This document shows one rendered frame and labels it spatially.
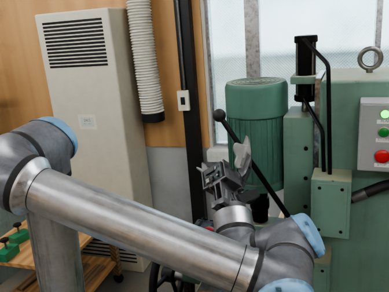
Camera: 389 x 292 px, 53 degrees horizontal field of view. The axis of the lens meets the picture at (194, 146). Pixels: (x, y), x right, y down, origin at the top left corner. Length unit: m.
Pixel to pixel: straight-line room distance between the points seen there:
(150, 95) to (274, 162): 1.53
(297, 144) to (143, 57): 1.60
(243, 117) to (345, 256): 0.46
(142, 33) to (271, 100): 1.55
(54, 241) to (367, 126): 0.75
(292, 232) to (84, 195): 0.38
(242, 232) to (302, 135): 0.34
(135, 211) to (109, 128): 1.91
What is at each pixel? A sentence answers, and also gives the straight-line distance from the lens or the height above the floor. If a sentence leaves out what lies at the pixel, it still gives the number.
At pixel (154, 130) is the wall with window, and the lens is 2.76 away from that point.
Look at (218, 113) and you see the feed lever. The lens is 1.01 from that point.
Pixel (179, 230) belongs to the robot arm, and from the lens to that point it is 0.68.
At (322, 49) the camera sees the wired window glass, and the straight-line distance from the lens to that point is 2.53.
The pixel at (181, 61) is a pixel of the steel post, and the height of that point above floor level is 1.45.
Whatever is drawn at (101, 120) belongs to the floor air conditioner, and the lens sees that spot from 2.59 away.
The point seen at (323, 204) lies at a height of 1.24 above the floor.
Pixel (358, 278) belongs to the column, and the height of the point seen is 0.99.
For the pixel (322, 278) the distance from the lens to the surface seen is 1.09.
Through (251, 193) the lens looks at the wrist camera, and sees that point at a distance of 0.99.
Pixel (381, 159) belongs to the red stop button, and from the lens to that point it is 0.96.
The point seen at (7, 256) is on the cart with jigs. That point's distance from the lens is 2.40.
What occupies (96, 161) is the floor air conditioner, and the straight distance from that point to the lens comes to 2.71.
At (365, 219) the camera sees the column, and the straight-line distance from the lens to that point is 1.10.
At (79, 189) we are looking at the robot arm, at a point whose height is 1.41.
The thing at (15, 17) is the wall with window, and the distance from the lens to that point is 3.21.
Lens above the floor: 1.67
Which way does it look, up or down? 17 degrees down
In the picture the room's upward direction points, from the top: 5 degrees counter-clockwise
